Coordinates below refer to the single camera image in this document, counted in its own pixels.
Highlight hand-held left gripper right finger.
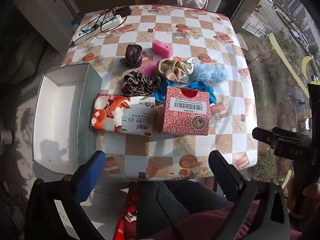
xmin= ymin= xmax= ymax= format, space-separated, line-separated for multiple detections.
xmin=208 ymin=150 xmax=290 ymax=240

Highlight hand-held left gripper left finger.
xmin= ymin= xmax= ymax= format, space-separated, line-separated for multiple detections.
xmin=24 ymin=150 xmax=107 ymax=240

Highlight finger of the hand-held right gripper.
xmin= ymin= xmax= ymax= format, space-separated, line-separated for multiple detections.
xmin=252 ymin=127 xmax=312 ymax=161

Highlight red patterned carton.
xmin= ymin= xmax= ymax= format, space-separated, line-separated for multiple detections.
xmin=154 ymin=85 xmax=210 ymax=137

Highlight white cardboard box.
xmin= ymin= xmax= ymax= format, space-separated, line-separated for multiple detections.
xmin=32 ymin=62 xmax=103 ymax=180

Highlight light blue fluffy cloth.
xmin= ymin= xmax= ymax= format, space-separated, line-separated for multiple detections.
xmin=191 ymin=62 xmax=229 ymax=84

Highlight blue plastic bag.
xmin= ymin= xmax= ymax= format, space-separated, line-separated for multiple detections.
xmin=152 ymin=80 xmax=175 ymax=103
xmin=186 ymin=81 xmax=216 ymax=105

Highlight leopard print scrunchie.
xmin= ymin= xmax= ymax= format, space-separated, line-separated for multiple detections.
xmin=121 ymin=71 xmax=162 ymax=97

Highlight beige knitted sock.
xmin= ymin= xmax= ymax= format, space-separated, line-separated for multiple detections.
xmin=157 ymin=58 xmax=187 ymax=83

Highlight pink sponge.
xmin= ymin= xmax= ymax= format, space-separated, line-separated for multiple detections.
xmin=139 ymin=60 xmax=158 ymax=77
xmin=152 ymin=39 xmax=174 ymax=57

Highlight dark purple knitted sock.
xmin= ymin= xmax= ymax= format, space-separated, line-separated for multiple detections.
xmin=119 ymin=44 xmax=143 ymax=68

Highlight person's right hand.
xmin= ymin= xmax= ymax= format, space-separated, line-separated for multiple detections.
xmin=287 ymin=180 xmax=320 ymax=214

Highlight person's dark trousers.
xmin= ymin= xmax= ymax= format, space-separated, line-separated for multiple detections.
xmin=136 ymin=180 xmax=234 ymax=240

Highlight floral tissue pack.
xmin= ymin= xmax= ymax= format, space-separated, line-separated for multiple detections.
xmin=90 ymin=94 xmax=156 ymax=137

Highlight person's maroon garment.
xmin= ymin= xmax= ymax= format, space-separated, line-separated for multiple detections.
xmin=124 ymin=200 xmax=303 ymax=240

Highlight red plastic stool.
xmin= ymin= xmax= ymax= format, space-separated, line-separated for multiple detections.
xmin=112 ymin=181 xmax=139 ymax=240

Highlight checkered tablecloth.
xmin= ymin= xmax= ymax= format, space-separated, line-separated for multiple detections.
xmin=60 ymin=4 xmax=258 ymax=180

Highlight white polka dot cloth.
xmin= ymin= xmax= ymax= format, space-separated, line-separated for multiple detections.
xmin=175 ymin=57 xmax=195 ymax=84

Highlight white power strip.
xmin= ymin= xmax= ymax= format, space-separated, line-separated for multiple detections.
xmin=72 ymin=14 xmax=123 ymax=44

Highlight black power adapter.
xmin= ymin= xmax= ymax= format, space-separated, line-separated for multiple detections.
xmin=112 ymin=6 xmax=133 ymax=18

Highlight red broom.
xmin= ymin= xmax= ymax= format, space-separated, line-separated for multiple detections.
xmin=56 ymin=0 xmax=78 ymax=22

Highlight white cabinet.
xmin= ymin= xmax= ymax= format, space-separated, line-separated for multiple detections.
xmin=14 ymin=0 xmax=83 ymax=53

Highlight power strip cord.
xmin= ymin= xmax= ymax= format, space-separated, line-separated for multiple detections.
xmin=65 ymin=39 xmax=76 ymax=53

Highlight black adapter cable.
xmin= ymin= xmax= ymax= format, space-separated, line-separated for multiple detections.
xmin=80 ymin=9 xmax=128 ymax=33

